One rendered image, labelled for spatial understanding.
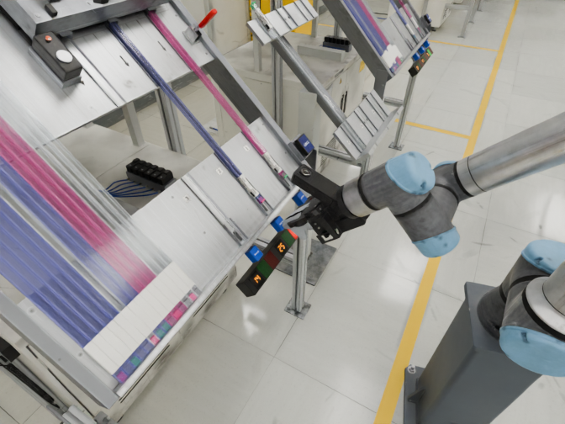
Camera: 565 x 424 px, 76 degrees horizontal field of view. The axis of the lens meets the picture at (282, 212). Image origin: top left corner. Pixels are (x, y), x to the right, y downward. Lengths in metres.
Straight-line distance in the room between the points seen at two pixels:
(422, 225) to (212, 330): 1.05
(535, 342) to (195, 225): 0.63
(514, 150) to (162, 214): 0.63
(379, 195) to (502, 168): 0.21
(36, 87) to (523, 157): 0.83
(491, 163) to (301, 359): 0.99
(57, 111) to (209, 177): 0.30
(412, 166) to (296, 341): 1.00
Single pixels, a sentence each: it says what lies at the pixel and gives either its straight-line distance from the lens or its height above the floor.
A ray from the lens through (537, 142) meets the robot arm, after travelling 0.70.
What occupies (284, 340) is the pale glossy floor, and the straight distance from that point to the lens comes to 1.47.
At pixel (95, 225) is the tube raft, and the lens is 0.68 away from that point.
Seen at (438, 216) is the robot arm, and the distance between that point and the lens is 0.67.
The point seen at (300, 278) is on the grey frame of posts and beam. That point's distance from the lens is 1.35.
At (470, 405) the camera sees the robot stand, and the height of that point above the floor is 0.25.
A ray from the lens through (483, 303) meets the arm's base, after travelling 0.98.
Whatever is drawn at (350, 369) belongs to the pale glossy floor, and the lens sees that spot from 1.44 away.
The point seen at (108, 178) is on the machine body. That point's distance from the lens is 1.26.
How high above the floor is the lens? 1.29
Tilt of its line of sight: 42 degrees down
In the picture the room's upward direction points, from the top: straight up
